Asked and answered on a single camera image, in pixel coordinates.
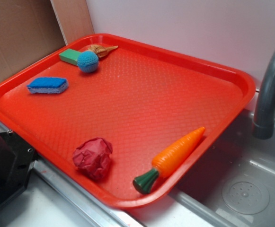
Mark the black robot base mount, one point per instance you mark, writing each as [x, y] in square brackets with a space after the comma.
[16, 162]

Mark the crumpled red paper ball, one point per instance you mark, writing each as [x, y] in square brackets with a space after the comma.
[92, 158]

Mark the green rectangular block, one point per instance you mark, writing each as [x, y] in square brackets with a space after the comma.
[70, 56]

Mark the blue crocheted ball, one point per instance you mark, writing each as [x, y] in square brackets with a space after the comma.
[88, 62]

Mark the brown toy seashell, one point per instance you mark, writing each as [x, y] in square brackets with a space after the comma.
[101, 51]

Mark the brown cardboard panel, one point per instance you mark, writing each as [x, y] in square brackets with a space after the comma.
[33, 29]

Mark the grey toy faucet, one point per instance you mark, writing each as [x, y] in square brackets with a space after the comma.
[264, 116]

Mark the red plastic tray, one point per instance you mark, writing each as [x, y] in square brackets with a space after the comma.
[141, 99]

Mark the orange toy carrot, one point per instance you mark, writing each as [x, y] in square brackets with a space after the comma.
[165, 163]

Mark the blue sponge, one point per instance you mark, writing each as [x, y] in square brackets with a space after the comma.
[48, 85]

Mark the grey toy sink basin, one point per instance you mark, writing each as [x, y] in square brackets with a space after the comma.
[231, 185]

